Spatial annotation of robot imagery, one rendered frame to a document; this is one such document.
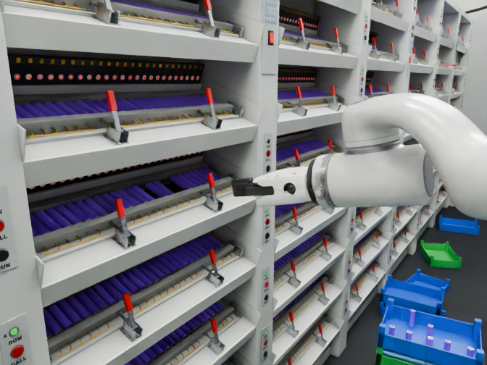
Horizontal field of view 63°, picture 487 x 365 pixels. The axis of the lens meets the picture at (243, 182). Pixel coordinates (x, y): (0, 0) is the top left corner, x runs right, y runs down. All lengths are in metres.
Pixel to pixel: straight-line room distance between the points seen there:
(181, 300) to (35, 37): 0.63
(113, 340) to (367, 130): 0.63
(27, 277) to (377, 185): 0.53
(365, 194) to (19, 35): 0.53
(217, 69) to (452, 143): 0.76
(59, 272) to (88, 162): 0.19
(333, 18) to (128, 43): 1.12
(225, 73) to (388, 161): 0.65
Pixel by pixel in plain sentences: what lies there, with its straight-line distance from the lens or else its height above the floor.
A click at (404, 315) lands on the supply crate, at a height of 0.43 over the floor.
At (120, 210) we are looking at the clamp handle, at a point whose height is 1.03.
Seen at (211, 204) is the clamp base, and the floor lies 0.97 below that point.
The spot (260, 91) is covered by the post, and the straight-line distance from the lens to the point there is 1.06.
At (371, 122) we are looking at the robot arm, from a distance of 0.55.
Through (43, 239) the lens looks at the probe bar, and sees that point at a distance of 0.77.
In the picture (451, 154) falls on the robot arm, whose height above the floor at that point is 1.19.
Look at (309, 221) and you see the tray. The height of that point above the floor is 0.76.
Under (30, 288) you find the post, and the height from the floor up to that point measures 0.96.
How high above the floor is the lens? 1.26
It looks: 14 degrees down
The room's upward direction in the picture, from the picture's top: straight up
